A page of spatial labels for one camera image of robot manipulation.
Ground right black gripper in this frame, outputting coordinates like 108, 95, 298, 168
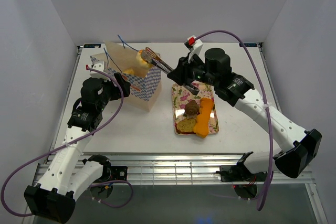
166, 52, 218, 87

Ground striped golden croissant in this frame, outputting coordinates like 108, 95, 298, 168
123, 68, 135, 75

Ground blue checkered paper bag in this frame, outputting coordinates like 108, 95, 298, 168
90, 40, 162, 112

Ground metal serving tongs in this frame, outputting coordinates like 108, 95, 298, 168
145, 47, 199, 95

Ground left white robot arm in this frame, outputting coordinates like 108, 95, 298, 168
24, 73, 130, 223

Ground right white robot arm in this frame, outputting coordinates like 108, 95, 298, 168
167, 48, 322, 180

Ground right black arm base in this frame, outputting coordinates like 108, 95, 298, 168
216, 165, 267, 199

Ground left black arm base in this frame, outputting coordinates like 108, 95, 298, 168
90, 166, 128, 200

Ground long orange wavy bread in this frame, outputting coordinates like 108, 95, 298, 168
193, 98, 214, 138

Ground toast bread slice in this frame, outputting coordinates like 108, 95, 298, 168
176, 118, 196, 134

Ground floral serving tray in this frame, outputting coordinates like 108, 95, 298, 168
172, 82, 219, 138

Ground brown chocolate croissant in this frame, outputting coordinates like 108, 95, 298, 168
184, 100, 200, 116

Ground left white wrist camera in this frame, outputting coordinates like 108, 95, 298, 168
86, 61, 109, 80

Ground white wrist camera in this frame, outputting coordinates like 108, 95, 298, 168
184, 36, 203, 63
86, 61, 109, 80

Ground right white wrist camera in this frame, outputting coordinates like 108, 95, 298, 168
184, 36, 203, 63

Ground aluminium frame rail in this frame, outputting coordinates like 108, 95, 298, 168
33, 153, 316, 186

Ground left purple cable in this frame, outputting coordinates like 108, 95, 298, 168
0, 68, 135, 217

